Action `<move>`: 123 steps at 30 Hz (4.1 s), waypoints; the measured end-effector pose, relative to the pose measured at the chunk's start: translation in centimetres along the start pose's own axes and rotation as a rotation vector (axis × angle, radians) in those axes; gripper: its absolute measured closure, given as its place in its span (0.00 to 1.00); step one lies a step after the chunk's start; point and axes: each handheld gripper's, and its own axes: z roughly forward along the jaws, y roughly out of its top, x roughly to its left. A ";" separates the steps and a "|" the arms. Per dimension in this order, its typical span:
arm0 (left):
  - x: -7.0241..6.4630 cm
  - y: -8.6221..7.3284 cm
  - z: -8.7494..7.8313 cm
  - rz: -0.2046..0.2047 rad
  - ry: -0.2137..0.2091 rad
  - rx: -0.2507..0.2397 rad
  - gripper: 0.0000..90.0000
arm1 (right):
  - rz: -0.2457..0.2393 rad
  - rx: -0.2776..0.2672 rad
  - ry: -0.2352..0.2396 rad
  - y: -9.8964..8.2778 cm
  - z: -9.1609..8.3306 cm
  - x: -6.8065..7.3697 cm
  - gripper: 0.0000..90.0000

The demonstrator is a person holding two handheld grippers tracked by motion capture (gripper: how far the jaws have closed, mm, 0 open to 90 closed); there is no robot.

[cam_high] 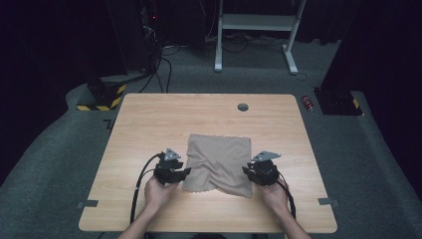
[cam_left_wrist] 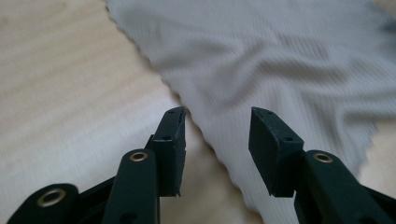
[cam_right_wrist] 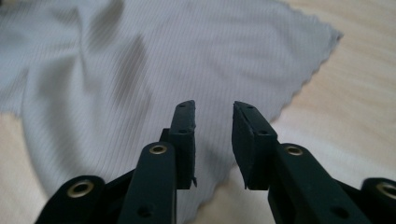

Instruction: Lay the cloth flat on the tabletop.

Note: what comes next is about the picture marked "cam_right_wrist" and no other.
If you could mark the scalloped wiping cloth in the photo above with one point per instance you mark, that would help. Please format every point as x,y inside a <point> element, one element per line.
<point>155,62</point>

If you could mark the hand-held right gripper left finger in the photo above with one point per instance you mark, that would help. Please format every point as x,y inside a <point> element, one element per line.
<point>155,186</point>

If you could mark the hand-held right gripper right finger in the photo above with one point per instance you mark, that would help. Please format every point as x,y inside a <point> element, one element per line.
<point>292,186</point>

